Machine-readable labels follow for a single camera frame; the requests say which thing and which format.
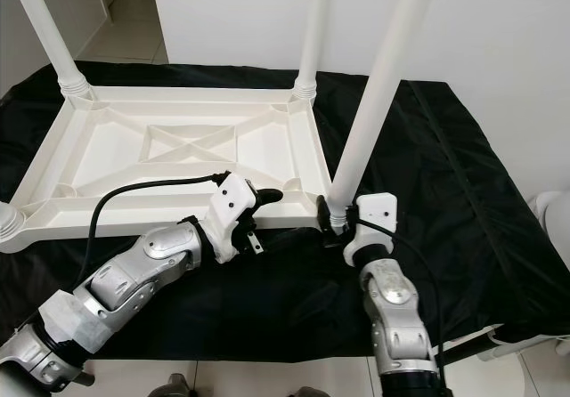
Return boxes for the white plastic table leg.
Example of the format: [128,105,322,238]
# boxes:
[0,197,26,238]
[4,0,92,97]
[325,0,442,224]
[292,0,332,102]

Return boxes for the black table cloth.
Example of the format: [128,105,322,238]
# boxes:
[0,59,570,361]

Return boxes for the white rounded object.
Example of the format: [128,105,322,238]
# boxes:
[530,190,570,238]

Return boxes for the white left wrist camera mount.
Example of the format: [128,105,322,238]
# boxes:
[209,173,264,263]

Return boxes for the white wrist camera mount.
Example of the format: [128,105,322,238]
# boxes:
[209,173,264,263]
[340,192,399,264]

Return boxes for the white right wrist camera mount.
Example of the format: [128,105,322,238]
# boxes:
[340,192,399,264]

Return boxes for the white metal frame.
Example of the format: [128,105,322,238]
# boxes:
[445,321,570,362]

